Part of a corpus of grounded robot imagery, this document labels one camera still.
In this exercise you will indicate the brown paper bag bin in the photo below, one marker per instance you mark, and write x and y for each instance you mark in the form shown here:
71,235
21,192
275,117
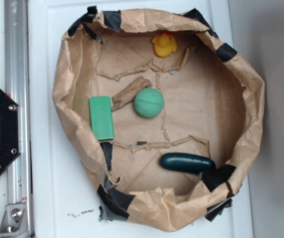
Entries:
214,107

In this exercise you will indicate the green rectangular block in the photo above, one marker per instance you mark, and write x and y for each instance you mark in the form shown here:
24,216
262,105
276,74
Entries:
101,117

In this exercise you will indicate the green golf ball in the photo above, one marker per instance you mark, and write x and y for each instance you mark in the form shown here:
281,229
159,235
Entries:
149,102

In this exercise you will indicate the dark green plastic pickle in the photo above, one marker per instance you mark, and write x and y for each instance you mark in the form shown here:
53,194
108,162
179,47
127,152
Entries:
184,162

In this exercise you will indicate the metal corner bracket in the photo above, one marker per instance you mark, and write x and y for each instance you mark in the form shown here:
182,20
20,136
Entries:
12,223

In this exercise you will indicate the brown wood piece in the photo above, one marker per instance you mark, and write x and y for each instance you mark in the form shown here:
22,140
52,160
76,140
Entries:
128,94

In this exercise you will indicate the aluminium extrusion rail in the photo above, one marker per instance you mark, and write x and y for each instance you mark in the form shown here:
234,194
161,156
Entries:
19,173

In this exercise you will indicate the yellow rubber duck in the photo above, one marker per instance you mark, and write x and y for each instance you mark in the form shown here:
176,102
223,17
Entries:
164,44

